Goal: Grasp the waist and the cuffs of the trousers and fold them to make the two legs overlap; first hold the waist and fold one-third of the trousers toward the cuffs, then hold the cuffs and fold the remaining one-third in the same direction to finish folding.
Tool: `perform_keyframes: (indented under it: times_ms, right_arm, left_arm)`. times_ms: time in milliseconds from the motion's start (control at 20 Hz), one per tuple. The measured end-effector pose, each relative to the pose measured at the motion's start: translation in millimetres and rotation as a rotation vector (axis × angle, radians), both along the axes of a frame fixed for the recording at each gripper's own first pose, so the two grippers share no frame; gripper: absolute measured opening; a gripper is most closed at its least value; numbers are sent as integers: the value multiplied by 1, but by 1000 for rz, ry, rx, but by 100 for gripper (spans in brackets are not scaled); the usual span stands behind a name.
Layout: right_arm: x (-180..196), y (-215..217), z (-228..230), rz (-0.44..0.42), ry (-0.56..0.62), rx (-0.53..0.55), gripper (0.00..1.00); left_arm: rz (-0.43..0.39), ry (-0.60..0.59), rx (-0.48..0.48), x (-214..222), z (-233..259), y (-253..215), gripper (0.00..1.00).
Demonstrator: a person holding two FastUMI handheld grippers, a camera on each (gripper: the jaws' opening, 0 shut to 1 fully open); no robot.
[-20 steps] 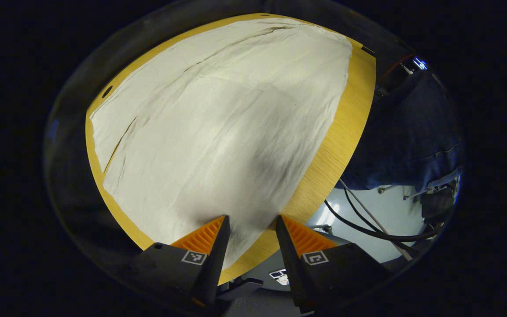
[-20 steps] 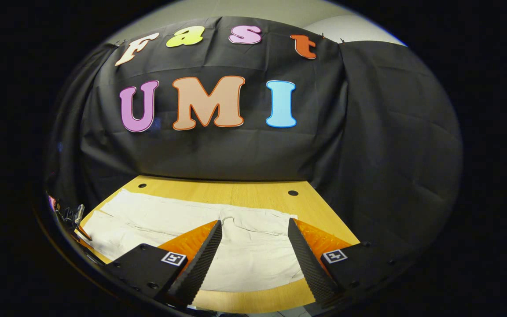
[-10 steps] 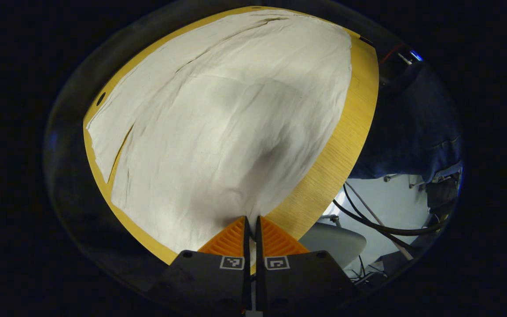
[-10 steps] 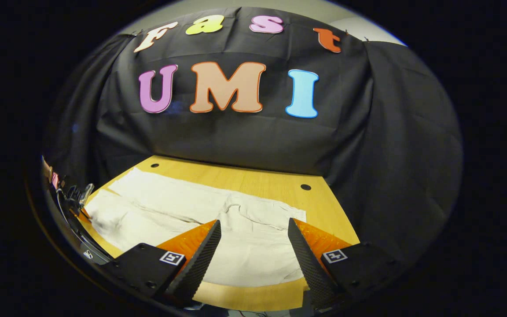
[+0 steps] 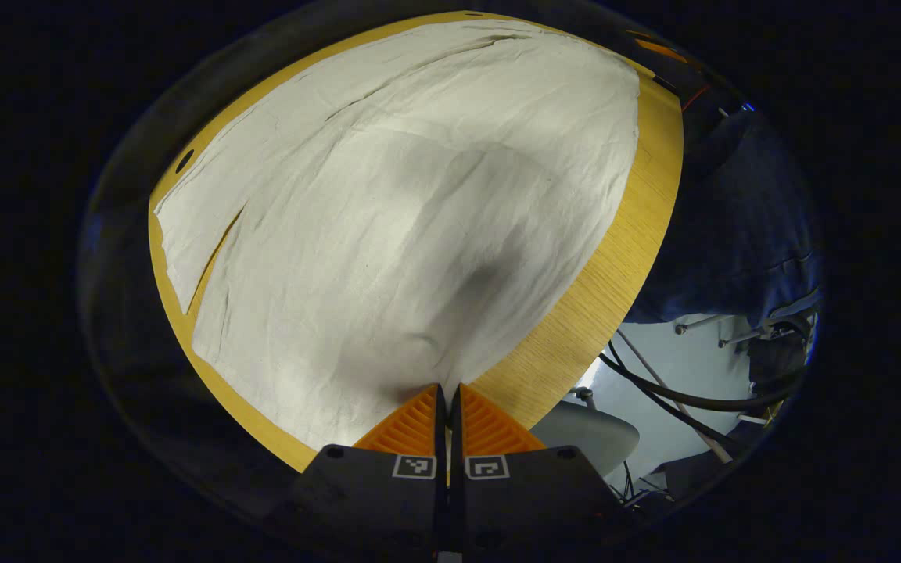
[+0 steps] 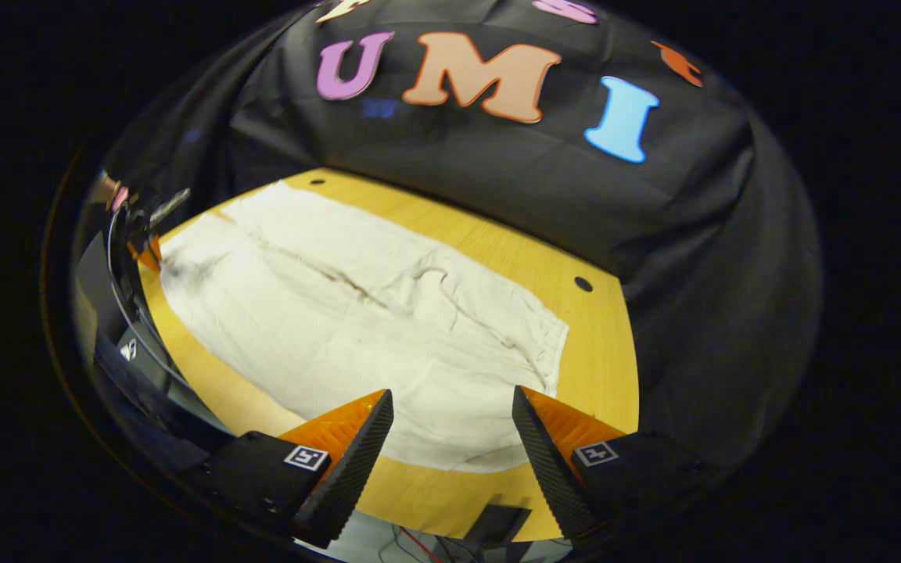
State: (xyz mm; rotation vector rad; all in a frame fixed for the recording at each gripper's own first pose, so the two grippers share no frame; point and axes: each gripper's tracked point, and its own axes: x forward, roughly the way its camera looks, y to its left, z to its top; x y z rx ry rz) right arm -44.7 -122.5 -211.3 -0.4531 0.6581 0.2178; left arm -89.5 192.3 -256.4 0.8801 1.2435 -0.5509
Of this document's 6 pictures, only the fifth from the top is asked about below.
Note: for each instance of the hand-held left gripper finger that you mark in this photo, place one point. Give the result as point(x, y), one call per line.
point(456, 430)
point(441, 430)

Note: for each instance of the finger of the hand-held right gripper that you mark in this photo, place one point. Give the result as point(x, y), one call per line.
point(662, 50)

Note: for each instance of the white jeans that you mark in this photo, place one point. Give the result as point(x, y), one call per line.
point(388, 234)

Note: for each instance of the grey chair seat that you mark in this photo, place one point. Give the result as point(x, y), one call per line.
point(587, 438)

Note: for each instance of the person's dark blue clothing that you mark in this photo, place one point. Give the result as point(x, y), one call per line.
point(740, 227)

